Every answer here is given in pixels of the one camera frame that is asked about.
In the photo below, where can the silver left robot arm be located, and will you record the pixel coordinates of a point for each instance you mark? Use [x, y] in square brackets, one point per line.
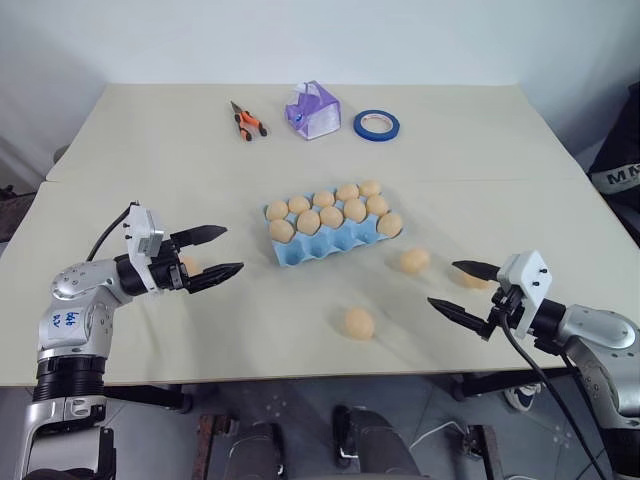
[75, 285]

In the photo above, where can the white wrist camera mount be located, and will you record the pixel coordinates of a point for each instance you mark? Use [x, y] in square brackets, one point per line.
[142, 230]
[525, 280]

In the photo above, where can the purple white tissue box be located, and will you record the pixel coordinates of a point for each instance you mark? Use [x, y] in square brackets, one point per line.
[320, 117]

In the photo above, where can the white dark sneaker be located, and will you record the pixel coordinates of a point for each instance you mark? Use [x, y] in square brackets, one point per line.
[522, 397]

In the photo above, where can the blue egg tray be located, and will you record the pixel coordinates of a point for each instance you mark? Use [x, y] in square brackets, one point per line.
[320, 247]

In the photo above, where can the orange black pliers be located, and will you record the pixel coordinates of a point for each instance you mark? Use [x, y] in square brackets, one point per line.
[246, 122]

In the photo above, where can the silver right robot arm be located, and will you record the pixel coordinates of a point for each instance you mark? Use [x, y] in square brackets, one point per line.
[600, 325]

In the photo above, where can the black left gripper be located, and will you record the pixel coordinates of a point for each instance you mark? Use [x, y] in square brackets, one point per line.
[166, 270]

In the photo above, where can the beige egg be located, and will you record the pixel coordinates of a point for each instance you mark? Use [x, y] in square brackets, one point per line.
[331, 216]
[376, 204]
[192, 266]
[354, 209]
[359, 323]
[415, 260]
[370, 188]
[281, 231]
[347, 191]
[470, 283]
[390, 224]
[277, 210]
[324, 198]
[299, 204]
[308, 221]

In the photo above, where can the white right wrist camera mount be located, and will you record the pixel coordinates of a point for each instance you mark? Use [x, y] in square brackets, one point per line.
[525, 280]

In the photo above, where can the black table foot bar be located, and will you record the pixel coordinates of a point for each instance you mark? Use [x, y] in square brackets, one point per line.
[480, 385]
[150, 396]

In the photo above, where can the rusty metal bar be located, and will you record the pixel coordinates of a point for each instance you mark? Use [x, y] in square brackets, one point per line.
[207, 445]
[486, 452]

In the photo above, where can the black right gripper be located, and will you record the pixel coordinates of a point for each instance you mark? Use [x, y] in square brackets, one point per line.
[504, 307]

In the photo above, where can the blue tape roll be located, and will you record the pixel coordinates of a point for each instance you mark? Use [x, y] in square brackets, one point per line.
[375, 136]

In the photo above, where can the dark rounded shape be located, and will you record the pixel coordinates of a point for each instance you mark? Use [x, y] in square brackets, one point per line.
[372, 445]
[257, 452]

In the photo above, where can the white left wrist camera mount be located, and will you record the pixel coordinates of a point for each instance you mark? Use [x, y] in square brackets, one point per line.
[142, 230]

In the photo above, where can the black bag with white letters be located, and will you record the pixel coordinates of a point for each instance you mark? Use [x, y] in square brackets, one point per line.
[620, 150]

